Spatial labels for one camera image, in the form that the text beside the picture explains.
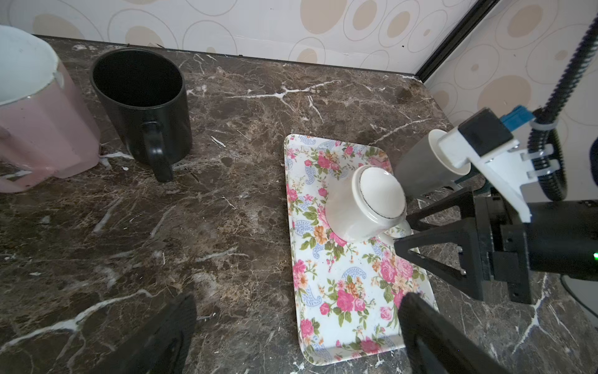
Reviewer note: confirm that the floral rectangular serving tray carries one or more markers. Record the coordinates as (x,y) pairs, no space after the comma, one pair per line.
(347,295)

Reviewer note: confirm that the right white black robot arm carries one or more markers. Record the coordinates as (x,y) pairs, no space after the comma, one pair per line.
(525,223)

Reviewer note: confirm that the white ceramic mug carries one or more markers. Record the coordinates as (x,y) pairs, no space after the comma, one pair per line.
(370,203)

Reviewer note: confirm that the black metal cup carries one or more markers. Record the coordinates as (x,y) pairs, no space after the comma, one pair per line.
(145,97)

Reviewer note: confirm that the grey ceramic mug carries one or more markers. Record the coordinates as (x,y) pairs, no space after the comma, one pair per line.
(425,168)

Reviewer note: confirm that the pink ceramic mug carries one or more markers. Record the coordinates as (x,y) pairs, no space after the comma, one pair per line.
(46,127)

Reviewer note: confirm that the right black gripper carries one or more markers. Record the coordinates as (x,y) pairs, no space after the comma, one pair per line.
(467,256)

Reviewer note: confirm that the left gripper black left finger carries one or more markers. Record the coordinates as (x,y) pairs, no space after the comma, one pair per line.
(159,346)

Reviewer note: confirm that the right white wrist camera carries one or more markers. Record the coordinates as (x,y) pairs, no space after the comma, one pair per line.
(486,142)

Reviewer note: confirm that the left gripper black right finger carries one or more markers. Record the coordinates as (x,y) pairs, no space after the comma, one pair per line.
(434,345)

